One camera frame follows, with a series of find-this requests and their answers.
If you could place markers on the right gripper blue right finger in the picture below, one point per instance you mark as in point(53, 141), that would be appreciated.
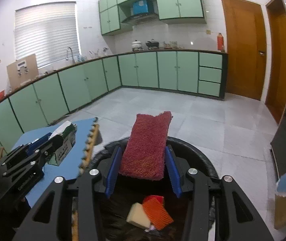
point(173, 172)

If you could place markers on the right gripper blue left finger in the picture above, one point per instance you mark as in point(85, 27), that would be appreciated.
point(111, 176)

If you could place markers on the red scouring pad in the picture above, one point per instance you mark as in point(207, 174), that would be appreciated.
point(144, 155)

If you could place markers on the orange foam net sleeve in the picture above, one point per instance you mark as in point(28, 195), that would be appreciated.
point(153, 206)

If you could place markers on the yellow sponge block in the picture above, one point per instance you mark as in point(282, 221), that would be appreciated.
point(138, 217)

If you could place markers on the milk carton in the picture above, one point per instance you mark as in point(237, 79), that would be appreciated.
point(63, 140)

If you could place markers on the black trash bin bag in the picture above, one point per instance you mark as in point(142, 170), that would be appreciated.
point(135, 199)

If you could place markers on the green lower kitchen cabinets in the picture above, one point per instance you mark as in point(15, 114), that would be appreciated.
point(46, 100)

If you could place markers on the blue foam table mat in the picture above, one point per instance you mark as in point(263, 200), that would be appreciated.
point(69, 165)

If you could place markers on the brown cardboard box on counter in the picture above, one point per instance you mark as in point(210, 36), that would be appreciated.
point(22, 71)

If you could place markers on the chrome sink faucet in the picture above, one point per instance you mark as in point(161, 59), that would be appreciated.
point(69, 55)

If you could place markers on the white cooking pot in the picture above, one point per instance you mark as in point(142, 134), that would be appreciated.
point(136, 46)

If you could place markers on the black wok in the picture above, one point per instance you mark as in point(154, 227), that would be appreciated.
point(152, 45)

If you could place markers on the red thermos bottle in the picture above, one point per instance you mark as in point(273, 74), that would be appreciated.
point(220, 42)

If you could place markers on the white window blind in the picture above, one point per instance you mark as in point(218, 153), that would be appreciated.
point(46, 30)

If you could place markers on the range hood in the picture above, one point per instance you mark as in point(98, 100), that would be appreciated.
point(140, 18)

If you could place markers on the wooden door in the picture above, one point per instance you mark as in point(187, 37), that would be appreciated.
point(246, 47)
point(276, 95)

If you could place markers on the blue box above hood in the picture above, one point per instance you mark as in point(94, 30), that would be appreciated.
point(141, 6)

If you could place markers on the green upper wall cabinets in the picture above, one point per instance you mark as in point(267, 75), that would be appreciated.
point(113, 12)

